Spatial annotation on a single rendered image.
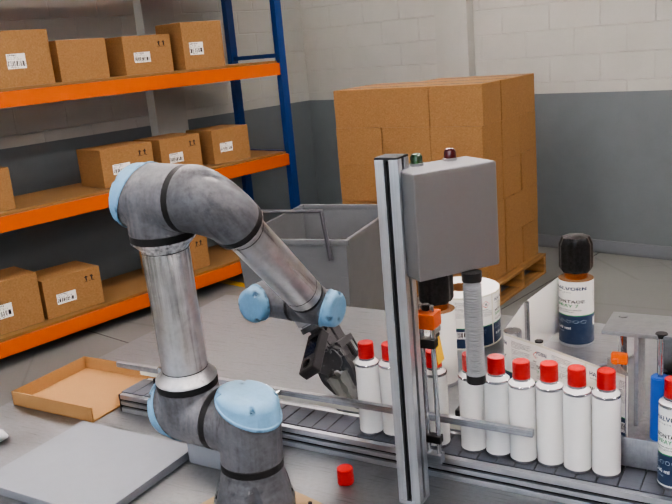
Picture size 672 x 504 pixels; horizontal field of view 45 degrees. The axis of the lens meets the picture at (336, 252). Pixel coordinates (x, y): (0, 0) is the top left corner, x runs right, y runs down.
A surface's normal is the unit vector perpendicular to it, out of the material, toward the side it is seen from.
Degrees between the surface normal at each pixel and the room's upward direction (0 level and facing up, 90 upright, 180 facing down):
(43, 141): 90
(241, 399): 10
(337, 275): 94
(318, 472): 0
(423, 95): 90
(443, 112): 90
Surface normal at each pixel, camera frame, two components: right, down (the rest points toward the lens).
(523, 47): -0.65, 0.25
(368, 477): -0.08, -0.97
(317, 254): -0.37, 0.33
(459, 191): 0.43, 0.19
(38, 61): 0.78, 0.09
